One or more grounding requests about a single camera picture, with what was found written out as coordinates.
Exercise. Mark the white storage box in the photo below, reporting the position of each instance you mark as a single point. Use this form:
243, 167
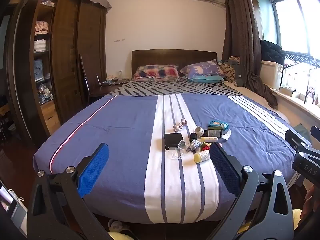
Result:
271, 75

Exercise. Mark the dark green bottle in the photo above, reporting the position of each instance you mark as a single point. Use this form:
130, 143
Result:
214, 132

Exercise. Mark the pink folded clothes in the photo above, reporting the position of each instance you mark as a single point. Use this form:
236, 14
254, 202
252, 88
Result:
41, 28

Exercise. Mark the white blue crumpled cloth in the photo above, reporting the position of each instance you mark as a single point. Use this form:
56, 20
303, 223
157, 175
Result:
194, 146

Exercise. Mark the pale yellow tube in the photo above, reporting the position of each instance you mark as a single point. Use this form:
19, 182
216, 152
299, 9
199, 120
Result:
209, 139

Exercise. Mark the white paper strip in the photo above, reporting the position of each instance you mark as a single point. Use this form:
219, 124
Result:
226, 135

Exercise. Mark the dark wooden wardrobe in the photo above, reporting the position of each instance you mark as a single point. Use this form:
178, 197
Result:
65, 55

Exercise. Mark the white tape roll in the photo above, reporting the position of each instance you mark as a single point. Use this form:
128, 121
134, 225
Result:
199, 130

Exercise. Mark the white striped folded clothes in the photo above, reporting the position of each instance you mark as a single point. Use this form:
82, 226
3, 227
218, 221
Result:
40, 45

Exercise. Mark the grey plush cushion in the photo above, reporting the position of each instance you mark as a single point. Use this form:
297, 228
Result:
240, 76

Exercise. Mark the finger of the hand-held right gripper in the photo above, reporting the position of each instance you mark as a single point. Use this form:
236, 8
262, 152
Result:
296, 141
316, 133

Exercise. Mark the black jacket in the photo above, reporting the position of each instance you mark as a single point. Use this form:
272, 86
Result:
271, 51

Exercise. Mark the clear plastic packaging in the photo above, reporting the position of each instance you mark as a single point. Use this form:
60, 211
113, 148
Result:
178, 150

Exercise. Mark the pink striped ribbon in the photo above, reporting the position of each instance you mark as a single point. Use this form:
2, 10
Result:
178, 125

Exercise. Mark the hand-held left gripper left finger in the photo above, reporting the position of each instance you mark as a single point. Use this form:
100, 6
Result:
93, 167

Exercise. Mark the plaid pillow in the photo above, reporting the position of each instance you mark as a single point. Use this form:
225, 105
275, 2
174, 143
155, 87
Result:
156, 73

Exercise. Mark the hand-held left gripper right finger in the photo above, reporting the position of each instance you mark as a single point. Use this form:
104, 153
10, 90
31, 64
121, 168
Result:
223, 170

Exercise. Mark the yellow cap small bottle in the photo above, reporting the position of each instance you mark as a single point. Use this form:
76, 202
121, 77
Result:
202, 156

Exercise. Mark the colourful small wrapper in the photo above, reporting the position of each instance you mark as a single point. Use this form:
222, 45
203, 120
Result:
205, 146

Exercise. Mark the blue white striped blanket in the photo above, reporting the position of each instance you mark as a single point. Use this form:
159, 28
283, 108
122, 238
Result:
125, 130

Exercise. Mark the wooden bed headboard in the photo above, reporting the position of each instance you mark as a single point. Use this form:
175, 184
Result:
172, 58

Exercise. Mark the light blue folded clothes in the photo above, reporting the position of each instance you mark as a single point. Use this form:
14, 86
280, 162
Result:
38, 68

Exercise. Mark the grey roller blind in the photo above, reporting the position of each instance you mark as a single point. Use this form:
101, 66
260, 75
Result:
266, 17

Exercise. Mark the teal pillow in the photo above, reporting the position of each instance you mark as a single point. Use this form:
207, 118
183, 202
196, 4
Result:
207, 79

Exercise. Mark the person's right hand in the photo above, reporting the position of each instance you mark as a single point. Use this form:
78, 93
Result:
310, 201

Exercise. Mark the grey zebra patterned sheet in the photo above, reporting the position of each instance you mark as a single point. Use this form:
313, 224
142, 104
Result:
160, 88

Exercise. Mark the brown curtain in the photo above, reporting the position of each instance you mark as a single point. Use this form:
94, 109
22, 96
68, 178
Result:
243, 37

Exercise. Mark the blue snack packet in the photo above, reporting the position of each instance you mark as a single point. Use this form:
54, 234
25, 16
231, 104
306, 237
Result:
218, 124

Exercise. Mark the black metal rack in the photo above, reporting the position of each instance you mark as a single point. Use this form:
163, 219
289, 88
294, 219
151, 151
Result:
300, 57

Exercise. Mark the brown patterned cushion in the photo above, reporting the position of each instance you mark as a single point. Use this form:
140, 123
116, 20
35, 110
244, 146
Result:
228, 71

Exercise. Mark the yellow towel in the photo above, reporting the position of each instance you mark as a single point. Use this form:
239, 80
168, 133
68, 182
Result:
122, 236

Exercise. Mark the black flat box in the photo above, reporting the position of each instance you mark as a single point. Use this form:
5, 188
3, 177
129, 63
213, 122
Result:
173, 140

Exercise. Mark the window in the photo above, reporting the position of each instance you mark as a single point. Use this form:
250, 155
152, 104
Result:
295, 25

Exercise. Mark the monkey toy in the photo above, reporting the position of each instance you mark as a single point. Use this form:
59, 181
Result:
311, 91

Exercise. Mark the black thread spool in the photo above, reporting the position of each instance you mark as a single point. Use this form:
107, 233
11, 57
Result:
193, 137

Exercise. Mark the device with screen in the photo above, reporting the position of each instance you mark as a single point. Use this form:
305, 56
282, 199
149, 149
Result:
15, 210

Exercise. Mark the purple elephant print pillow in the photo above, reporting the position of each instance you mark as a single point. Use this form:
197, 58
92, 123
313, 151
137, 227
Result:
203, 68

